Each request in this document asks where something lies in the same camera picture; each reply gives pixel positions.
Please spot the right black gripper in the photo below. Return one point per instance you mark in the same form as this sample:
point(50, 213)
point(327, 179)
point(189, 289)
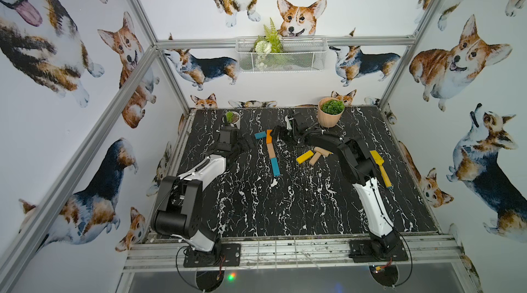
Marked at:
point(283, 129)

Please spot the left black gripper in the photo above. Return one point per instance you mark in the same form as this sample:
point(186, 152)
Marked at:
point(226, 132)

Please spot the short teal block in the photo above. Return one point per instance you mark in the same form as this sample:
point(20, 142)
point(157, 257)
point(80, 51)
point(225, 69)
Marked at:
point(260, 135)

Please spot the orange block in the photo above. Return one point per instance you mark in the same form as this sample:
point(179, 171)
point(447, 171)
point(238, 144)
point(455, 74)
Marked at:
point(269, 138)

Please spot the yellow block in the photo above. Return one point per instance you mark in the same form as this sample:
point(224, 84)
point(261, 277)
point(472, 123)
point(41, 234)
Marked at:
point(304, 157)

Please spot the natural wood block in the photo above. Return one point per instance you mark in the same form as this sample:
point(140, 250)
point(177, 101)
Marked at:
point(271, 151)
point(322, 151)
point(315, 158)

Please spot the long teal block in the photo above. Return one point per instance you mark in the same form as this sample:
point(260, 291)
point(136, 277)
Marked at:
point(275, 167)

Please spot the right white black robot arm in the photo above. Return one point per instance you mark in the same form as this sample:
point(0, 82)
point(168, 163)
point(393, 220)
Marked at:
point(358, 168)

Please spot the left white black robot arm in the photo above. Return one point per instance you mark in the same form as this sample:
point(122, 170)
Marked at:
point(179, 206)

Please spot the small white plant pot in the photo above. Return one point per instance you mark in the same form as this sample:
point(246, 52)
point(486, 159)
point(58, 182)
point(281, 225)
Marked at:
point(232, 119)

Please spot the terracotta plant pot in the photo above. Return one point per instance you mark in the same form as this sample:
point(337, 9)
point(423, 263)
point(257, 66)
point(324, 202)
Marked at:
point(329, 112)

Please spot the green fern with white flower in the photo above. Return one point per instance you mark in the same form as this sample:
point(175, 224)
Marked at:
point(268, 48)

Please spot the yellow toy shovel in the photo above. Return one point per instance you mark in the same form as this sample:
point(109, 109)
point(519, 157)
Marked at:
point(380, 163)

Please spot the white wire wall basket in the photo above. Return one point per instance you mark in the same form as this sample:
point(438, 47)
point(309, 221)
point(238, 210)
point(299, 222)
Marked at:
point(301, 54)

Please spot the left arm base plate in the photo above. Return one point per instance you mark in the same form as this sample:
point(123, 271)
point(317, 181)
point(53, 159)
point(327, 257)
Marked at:
point(222, 254)

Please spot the aluminium front rail frame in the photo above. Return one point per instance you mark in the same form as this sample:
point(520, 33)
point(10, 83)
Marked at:
point(295, 253)

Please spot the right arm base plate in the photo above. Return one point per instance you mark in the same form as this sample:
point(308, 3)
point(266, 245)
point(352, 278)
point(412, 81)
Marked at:
point(368, 251)

